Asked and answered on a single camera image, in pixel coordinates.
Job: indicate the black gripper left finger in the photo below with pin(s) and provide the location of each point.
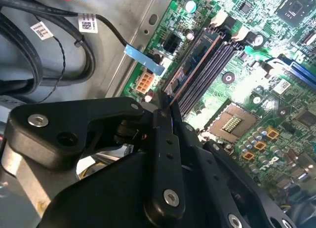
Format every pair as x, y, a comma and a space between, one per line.
98, 109

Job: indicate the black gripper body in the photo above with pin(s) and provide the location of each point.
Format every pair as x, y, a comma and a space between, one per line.
103, 201

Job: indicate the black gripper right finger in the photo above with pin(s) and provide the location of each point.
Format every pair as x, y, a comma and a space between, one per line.
222, 178

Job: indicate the green RAM stick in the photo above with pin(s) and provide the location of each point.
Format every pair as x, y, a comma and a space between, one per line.
195, 57

